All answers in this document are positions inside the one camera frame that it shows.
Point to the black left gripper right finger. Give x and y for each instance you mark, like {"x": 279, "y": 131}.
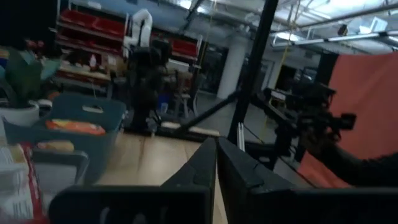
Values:
{"x": 280, "y": 208}

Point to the orange-red panel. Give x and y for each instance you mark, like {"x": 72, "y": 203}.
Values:
{"x": 367, "y": 99}

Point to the white building pillar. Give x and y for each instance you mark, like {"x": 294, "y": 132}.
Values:
{"x": 233, "y": 68}

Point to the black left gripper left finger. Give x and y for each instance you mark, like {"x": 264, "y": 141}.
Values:
{"x": 140, "y": 205}

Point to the red Maruchan noodle pack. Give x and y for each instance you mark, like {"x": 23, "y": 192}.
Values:
{"x": 15, "y": 193}

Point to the black aluminium rig frame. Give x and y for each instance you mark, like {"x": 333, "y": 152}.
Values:
{"x": 255, "y": 62}

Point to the metal shelf with red bins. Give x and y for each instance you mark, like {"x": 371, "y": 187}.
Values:
{"x": 93, "y": 23}

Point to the orange Maruchan noodle pack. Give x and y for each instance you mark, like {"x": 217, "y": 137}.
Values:
{"x": 74, "y": 127}
{"x": 56, "y": 146}

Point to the clear plastic bin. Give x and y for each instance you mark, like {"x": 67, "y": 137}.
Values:
{"x": 59, "y": 177}

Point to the person's forearm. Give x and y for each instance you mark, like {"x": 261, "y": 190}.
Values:
{"x": 367, "y": 171}

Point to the person's hand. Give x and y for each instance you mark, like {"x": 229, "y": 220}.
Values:
{"x": 314, "y": 141}

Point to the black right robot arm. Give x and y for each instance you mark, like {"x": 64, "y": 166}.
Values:
{"x": 146, "y": 87}

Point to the green plant in white pot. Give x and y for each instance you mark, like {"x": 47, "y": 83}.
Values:
{"x": 21, "y": 77}

